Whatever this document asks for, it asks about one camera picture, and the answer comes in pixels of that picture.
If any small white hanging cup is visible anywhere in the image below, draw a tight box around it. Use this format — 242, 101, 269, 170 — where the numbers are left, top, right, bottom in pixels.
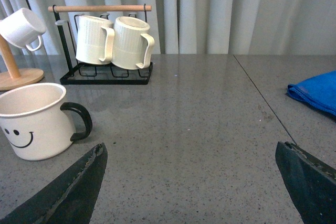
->
1, 8, 47, 51

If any blue cloth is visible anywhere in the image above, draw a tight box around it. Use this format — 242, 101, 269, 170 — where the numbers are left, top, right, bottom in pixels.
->
287, 71, 335, 116

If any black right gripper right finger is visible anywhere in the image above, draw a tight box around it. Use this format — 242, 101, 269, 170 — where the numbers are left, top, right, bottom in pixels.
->
275, 142, 335, 223

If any white smiley face mug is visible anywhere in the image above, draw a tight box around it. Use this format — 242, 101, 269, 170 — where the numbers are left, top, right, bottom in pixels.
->
1, 83, 93, 161

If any right cream ribbed mug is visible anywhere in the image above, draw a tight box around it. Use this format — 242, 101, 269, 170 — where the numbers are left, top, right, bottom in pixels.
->
111, 16, 155, 70

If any cream ribbed mug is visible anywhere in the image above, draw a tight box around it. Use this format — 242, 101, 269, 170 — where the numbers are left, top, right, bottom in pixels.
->
111, 16, 155, 70
76, 15, 115, 65

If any black metal mug rack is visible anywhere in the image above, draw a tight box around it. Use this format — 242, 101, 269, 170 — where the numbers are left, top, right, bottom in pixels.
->
48, 4, 153, 85

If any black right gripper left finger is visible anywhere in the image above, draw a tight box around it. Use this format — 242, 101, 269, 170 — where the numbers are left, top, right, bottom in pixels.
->
1, 143, 108, 223

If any wooden mug tree stand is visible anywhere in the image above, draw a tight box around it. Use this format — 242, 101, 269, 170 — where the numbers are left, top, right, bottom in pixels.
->
1, 36, 44, 91

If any left cream ribbed mug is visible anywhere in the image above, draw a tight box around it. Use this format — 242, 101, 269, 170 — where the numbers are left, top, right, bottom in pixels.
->
76, 15, 115, 65

